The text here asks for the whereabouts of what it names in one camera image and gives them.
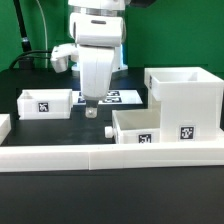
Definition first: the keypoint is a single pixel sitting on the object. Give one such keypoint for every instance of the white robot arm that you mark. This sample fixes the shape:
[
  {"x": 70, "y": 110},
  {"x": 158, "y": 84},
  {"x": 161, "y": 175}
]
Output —
[{"x": 105, "y": 8}]

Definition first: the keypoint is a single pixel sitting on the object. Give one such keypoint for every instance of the white front drawer tray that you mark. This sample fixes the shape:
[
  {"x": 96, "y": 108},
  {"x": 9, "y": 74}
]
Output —
[{"x": 134, "y": 126}]

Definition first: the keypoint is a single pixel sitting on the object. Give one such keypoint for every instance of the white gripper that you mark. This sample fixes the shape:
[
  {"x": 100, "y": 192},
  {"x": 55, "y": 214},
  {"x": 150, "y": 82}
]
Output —
[{"x": 96, "y": 40}]

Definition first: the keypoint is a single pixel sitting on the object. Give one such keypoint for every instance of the white block at left edge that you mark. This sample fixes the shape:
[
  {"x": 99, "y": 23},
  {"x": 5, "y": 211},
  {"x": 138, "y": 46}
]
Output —
[{"x": 5, "y": 126}]

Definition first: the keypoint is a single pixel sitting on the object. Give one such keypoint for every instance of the white drawer cabinet box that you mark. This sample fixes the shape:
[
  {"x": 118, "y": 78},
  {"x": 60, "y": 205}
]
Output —
[{"x": 189, "y": 100}]

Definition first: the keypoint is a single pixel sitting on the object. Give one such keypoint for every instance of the black vertical pole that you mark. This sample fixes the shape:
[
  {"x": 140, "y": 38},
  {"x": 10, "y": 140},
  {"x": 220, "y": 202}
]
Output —
[{"x": 25, "y": 63}]

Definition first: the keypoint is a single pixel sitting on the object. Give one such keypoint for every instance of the printed marker sheet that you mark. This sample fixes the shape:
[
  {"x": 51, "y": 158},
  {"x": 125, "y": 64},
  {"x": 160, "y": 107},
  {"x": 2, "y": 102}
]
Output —
[{"x": 113, "y": 97}]

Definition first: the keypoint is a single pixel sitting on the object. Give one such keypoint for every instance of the white L-shaped boundary fence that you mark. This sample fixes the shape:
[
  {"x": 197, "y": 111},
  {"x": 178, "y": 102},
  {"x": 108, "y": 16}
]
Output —
[{"x": 110, "y": 156}]

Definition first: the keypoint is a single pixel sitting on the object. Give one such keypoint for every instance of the white drawer tray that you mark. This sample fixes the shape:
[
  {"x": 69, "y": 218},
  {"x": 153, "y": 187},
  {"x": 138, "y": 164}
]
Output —
[
  {"x": 45, "y": 104},
  {"x": 134, "y": 126}
]

